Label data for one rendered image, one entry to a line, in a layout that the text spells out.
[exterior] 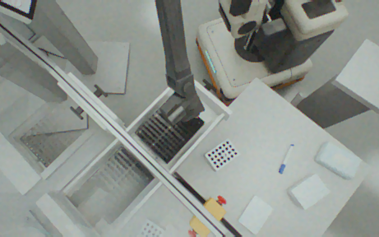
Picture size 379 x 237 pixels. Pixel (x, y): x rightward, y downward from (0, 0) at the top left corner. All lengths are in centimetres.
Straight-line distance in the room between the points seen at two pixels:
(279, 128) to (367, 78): 49
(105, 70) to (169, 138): 127
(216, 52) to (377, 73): 93
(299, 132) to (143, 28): 159
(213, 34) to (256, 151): 103
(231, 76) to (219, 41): 28
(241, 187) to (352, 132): 131
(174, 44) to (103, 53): 157
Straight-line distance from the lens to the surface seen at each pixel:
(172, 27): 66
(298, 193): 112
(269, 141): 116
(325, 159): 119
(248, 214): 110
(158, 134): 101
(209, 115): 105
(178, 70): 70
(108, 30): 236
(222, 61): 179
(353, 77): 141
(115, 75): 209
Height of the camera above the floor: 185
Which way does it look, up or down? 75 degrees down
